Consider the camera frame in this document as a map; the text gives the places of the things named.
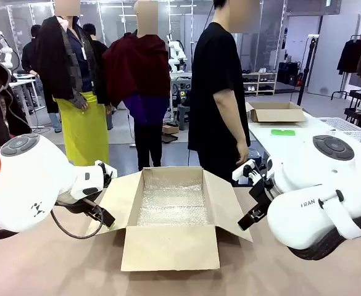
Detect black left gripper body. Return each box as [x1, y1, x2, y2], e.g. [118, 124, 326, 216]
[55, 197, 103, 217]

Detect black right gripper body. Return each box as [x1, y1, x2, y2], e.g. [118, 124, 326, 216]
[247, 176, 275, 213]

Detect small cardboard box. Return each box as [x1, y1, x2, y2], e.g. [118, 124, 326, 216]
[245, 101, 308, 125]

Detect person's right forearm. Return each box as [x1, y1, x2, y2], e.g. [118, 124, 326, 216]
[213, 88, 249, 149]

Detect person's right hand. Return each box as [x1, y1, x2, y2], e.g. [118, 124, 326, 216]
[234, 142, 251, 166]

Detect white side table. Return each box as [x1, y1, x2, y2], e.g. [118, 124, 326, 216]
[247, 110, 361, 167]

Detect flat green item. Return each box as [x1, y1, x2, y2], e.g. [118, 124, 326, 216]
[270, 128, 296, 138]

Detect large open cardboard box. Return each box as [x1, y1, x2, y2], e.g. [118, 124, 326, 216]
[84, 166, 254, 273]

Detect clear bubble wrap sheet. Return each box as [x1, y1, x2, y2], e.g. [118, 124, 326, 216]
[136, 177, 210, 228]

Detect white plastic basket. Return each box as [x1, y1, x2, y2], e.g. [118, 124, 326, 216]
[317, 117, 361, 142]

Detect grey plastic stool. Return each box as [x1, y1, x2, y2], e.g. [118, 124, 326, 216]
[176, 104, 191, 131]

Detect tiny cardboard box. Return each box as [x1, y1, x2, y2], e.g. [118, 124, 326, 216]
[162, 123, 180, 135]

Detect person in black t-shirt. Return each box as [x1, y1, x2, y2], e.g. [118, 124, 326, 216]
[187, 0, 252, 186]

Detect white shoe shelf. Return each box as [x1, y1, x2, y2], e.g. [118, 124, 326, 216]
[242, 71, 278, 96]

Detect mannequin with yellow skirt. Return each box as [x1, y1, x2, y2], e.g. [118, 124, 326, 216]
[33, 0, 112, 168]

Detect black bags on stand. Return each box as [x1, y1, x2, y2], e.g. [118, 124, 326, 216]
[276, 61, 302, 86]

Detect white background desk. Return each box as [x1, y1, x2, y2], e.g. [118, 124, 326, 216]
[9, 72, 43, 128]

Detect black stool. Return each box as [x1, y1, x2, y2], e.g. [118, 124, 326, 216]
[342, 89, 361, 125]

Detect black tripod stand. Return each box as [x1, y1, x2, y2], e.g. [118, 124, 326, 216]
[296, 34, 319, 107]

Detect mannequin with maroon shawl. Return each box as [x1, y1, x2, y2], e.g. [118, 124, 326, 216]
[102, 0, 172, 172]

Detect standing person in black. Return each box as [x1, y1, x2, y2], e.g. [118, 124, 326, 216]
[21, 24, 63, 134]

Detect clothes rack with garments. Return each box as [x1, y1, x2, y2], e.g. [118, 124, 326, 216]
[331, 33, 361, 101]

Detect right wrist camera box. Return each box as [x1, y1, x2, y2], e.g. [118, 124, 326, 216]
[231, 159, 257, 184]

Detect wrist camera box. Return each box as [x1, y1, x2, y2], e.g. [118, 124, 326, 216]
[231, 159, 257, 184]
[94, 160, 118, 189]

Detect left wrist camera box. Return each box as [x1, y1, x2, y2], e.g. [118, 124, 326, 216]
[94, 160, 118, 189]

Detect black braided cable sleeve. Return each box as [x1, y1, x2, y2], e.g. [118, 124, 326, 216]
[286, 215, 361, 261]

